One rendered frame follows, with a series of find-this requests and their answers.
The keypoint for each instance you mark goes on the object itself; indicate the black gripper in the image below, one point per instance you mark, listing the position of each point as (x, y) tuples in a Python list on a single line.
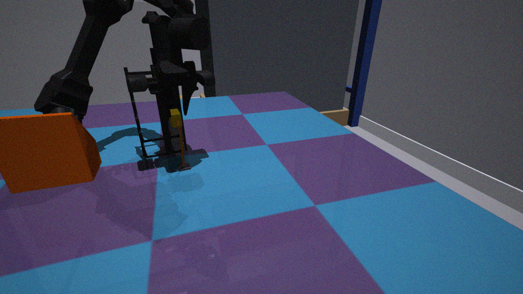
[(139, 82)]

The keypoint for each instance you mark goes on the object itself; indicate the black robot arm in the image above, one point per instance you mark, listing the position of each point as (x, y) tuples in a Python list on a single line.
[(182, 29)]

